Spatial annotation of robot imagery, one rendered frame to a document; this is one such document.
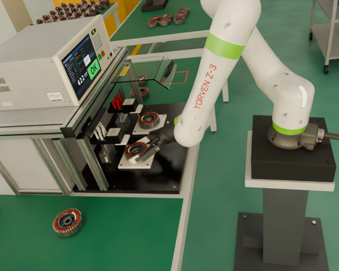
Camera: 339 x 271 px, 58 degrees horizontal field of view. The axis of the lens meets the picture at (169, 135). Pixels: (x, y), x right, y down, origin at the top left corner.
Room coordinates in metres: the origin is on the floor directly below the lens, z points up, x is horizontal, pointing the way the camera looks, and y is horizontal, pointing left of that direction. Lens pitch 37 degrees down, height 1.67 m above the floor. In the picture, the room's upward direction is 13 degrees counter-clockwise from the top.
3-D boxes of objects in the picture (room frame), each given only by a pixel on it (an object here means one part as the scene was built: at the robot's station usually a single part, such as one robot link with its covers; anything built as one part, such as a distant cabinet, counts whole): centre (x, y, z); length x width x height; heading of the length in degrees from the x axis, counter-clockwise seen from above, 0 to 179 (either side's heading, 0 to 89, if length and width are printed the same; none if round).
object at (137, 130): (1.31, 0.09, 0.78); 0.15 x 0.15 x 0.01; 72
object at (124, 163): (1.08, 0.16, 0.78); 0.15 x 0.15 x 0.01; 72
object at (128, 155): (1.08, 0.16, 0.80); 0.11 x 0.11 x 0.04
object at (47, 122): (1.29, 0.43, 1.09); 0.68 x 0.44 x 0.05; 162
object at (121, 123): (1.35, 0.22, 0.80); 0.08 x 0.05 x 0.06; 162
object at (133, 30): (3.51, -0.43, 0.38); 1.85 x 1.10 x 0.75; 162
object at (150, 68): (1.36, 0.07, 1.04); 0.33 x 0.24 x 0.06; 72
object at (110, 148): (1.12, 0.30, 0.80); 0.08 x 0.05 x 0.06; 162
